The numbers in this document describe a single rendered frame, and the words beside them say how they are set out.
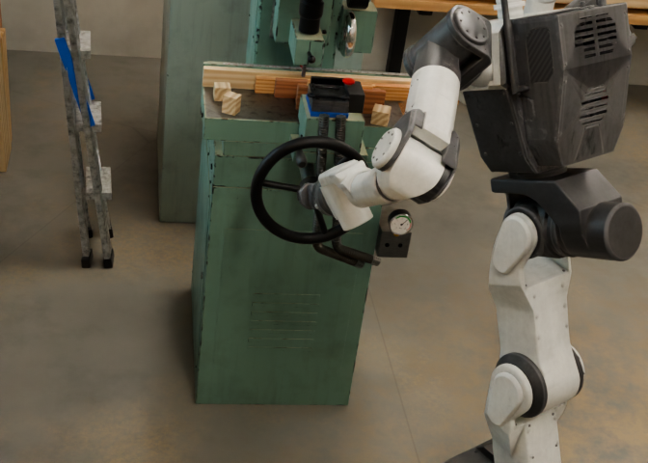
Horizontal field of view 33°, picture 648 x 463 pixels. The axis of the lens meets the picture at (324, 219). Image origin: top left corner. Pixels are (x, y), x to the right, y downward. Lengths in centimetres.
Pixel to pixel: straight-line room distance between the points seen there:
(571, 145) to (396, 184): 40
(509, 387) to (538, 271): 25
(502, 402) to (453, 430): 82
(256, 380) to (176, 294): 58
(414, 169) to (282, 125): 84
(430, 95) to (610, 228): 45
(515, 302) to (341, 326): 80
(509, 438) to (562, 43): 88
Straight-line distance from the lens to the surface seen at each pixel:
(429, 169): 188
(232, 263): 286
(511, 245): 225
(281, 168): 273
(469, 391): 336
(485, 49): 204
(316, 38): 272
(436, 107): 192
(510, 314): 237
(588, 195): 219
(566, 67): 206
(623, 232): 217
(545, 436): 251
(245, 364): 307
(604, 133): 220
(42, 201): 404
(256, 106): 273
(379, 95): 275
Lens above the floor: 207
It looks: 31 degrees down
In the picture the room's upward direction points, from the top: 8 degrees clockwise
